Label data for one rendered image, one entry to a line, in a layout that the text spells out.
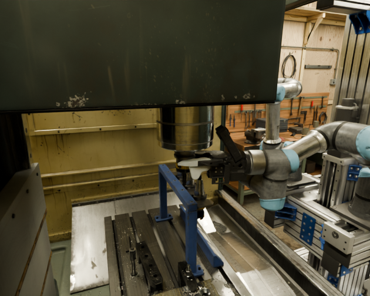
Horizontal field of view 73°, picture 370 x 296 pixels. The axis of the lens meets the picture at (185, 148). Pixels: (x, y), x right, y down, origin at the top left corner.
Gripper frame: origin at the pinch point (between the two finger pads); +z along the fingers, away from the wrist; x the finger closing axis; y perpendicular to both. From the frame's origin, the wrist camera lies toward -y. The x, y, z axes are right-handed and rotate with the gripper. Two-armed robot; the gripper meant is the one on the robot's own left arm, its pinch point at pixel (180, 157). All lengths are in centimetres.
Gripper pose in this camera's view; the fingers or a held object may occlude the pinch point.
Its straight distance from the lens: 72.2
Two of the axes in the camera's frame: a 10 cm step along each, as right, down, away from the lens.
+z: -9.9, 0.3, -1.3
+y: -0.1, 9.6, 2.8
